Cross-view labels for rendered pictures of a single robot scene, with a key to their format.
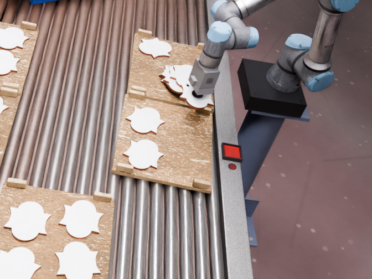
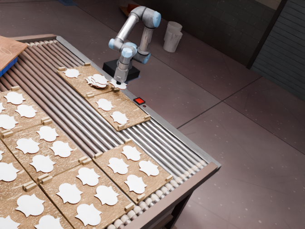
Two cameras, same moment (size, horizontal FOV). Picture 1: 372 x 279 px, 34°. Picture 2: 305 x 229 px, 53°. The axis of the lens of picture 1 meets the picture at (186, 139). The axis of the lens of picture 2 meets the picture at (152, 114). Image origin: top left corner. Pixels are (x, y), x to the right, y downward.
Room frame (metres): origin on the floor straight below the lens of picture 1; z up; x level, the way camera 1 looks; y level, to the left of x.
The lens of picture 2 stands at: (0.03, 1.27, 2.35)
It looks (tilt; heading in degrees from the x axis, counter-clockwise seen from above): 34 degrees down; 316
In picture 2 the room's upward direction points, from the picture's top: 21 degrees clockwise
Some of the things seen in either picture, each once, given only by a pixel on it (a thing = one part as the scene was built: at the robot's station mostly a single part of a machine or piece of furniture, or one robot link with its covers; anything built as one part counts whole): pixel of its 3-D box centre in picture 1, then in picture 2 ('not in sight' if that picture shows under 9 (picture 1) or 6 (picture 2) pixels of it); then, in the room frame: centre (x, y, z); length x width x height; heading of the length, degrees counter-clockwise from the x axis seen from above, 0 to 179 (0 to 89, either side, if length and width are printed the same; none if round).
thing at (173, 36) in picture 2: not in sight; (172, 40); (4.28, -2.69, 0.19); 0.30 x 0.30 x 0.37
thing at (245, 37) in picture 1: (239, 35); (128, 51); (1.87, -0.05, 1.31); 0.11 x 0.11 x 0.08; 39
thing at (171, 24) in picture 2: not in sight; (172, 32); (4.63, -2.95, 0.19); 0.30 x 0.30 x 0.37
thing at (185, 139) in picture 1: (165, 140); (118, 109); (1.64, 0.07, 0.93); 0.41 x 0.35 x 0.02; 12
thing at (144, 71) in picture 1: (172, 71); (87, 80); (2.06, 0.15, 0.93); 0.41 x 0.35 x 0.02; 13
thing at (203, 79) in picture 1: (201, 74); (120, 74); (1.79, 0.03, 1.15); 0.10 x 0.09 x 0.16; 127
